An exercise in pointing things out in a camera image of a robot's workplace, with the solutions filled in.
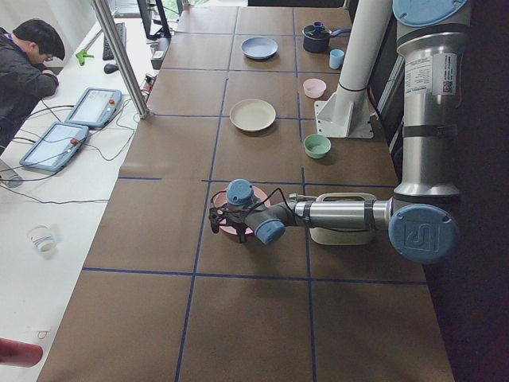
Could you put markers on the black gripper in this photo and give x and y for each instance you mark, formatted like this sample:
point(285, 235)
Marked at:
point(238, 225)

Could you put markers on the pink plate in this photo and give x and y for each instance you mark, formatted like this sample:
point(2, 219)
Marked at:
point(241, 208)

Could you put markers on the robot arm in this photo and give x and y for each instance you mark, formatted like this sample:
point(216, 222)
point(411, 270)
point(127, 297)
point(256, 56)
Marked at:
point(431, 36)

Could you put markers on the cream toaster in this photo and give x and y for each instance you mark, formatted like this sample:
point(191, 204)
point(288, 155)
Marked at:
point(343, 236)

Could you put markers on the cream plate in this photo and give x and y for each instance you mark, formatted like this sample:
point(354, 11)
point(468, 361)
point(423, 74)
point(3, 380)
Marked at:
point(252, 115)

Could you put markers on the green bowl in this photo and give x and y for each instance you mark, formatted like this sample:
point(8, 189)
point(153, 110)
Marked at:
point(317, 146)

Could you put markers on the pink bowl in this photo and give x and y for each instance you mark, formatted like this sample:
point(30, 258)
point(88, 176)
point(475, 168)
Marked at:
point(314, 88)

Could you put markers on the upper teach pendant tablet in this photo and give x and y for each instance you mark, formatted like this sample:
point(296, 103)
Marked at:
point(95, 108)

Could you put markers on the teach pendant tablet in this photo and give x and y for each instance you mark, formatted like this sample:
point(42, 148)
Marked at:
point(95, 108)
point(55, 148)

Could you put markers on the blue plate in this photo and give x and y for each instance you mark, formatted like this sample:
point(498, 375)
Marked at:
point(259, 48)

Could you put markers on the paper cup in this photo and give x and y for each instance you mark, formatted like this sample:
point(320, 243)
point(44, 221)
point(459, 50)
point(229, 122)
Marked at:
point(41, 238)

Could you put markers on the lower teach pendant tablet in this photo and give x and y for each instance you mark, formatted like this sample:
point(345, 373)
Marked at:
point(55, 148)

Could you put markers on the black computer mouse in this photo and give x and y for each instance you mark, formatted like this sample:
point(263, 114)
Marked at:
point(110, 68)

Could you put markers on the light blue cup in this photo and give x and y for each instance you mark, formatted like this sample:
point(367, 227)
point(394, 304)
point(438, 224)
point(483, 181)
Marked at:
point(336, 58)

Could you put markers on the black monitor stand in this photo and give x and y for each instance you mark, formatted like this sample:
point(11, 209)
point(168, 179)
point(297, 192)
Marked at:
point(154, 21)

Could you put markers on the dark blue saucepan with lid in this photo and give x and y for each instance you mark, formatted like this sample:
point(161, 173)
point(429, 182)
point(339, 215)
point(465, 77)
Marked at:
point(317, 37)

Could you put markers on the green hand tool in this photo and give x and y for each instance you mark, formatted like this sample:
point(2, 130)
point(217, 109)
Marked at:
point(82, 55)

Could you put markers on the person in dark jacket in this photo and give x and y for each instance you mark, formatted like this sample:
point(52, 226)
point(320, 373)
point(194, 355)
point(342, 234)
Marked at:
point(24, 77)

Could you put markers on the red cylinder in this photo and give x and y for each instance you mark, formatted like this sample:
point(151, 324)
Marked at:
point(20, 354)

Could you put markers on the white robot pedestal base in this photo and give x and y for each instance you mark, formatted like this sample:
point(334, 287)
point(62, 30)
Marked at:
point(346, 113)

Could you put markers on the aluminium frame post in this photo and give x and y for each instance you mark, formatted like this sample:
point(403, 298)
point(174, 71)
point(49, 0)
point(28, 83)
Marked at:
point(106, 21)

